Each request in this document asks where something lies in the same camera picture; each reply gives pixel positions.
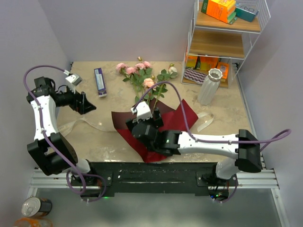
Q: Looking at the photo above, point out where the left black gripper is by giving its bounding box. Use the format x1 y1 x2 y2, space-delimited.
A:
55 83 96 114

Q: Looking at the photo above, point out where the red wrapping paper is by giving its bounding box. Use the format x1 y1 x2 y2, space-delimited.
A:
111 99 198 163

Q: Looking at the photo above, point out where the beige printed ribbon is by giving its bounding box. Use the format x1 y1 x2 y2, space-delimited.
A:
58 112 214 136

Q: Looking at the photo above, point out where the pink rose bouquet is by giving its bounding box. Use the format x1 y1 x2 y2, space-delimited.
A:
116 56 178 107

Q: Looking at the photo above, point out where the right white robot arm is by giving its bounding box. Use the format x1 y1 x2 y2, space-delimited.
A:
126 109 262 186

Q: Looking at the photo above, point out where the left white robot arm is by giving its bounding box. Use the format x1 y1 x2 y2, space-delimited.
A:
27 74 98 185

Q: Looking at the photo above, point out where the white ribbed vase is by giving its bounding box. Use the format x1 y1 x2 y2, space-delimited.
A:
197 68 223 105

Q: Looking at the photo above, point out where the purple toothpaste box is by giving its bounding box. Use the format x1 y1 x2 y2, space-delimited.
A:
94 68 107 97

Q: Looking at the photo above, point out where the purple wavy pattern cloth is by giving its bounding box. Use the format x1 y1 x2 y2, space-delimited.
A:
184 69 207 85

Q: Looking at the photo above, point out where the orange box bottom shelf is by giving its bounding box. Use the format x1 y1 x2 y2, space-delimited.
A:
186 55 219 71

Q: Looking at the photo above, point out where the orange box shelf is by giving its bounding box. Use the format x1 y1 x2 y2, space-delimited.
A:
186 55 219 71
201 0 236 24

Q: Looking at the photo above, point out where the small orange packet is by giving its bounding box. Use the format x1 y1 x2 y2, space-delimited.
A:
216 62 229 79

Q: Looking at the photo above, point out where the silver top tin can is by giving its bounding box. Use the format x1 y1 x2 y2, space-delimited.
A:
21 197 53 218

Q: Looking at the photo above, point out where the green sponge stack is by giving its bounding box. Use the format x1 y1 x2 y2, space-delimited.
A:
227 11 237 25

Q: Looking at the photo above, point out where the orange plastic bottle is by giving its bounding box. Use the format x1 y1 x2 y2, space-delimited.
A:
13 218 53 227

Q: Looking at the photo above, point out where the orange box top shelf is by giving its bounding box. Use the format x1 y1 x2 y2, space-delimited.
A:
201 0 236 24

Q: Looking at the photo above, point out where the teal box top shelf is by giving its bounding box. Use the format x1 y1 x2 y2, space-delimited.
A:
235 3 259 22

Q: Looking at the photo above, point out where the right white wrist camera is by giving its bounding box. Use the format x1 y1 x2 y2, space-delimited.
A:
131 102 152 122

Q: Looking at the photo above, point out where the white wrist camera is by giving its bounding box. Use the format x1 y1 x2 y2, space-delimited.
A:
65 74 82 94
131 102 152 122

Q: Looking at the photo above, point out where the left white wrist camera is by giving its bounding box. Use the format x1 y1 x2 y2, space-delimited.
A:
65 74 82 94

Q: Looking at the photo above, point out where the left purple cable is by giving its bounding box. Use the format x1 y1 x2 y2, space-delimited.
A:
23 65 107 202

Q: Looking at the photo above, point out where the white wire shelf rack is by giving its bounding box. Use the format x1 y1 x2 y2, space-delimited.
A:
181 0 270 88

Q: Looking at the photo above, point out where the aluminium rail frame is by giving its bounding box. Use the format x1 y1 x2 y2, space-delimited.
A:
28 149 289 227

